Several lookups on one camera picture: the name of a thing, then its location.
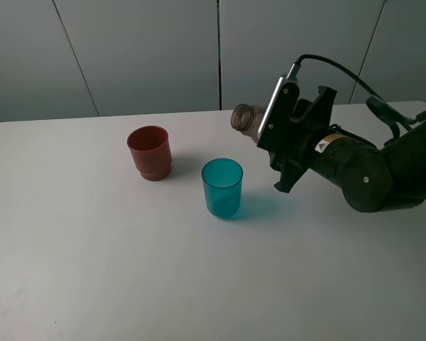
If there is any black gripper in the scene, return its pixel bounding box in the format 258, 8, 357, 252
269, 85, 337, 193

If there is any smoky transparent water bottle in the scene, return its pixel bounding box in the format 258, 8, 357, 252
231, 104, 265, 144

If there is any teal transparent plastic cup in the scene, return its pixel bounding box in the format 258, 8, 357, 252
201, 158, 244, 218

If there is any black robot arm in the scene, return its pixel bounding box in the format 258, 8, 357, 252
258, 82, 426, 212

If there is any red plastic cup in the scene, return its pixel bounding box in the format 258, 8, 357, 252
127, 126, 172, 181

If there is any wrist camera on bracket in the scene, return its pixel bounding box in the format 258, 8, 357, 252
257, 62, 300, 151

